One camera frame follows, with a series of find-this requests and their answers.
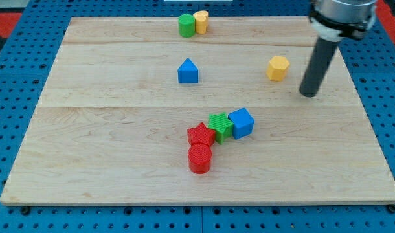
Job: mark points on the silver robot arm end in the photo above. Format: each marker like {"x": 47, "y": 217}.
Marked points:
{"x": 335, "y": 20}

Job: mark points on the blue triangle block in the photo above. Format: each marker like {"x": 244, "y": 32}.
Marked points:
{"x": 188, "y": 72}

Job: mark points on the yellow hexagon block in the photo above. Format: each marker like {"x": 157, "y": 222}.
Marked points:
{"x": 277, "y": 68}

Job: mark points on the red star block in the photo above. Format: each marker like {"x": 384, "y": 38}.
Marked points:
{"x": 201, "y": 134}

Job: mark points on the green star block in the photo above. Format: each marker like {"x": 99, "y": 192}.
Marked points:
{"x": 221, "y": 125}

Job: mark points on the red cylinder block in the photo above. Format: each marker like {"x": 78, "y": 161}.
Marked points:
{"x": 199, "y": 158}

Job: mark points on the blue cube block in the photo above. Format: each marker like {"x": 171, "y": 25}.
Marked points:
{"x": 243, "y": 123}

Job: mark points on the light wooden board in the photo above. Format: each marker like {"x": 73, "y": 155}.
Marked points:
{"x": 110, "y": 126}

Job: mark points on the green cylinder block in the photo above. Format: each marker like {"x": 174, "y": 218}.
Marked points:
{"x": 186, "y": 24}

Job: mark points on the yellow heart block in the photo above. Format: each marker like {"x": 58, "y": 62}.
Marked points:
{"x": 201, "y": 21}

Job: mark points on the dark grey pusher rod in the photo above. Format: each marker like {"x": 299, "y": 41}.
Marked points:
{"x": 318, "y": 65}

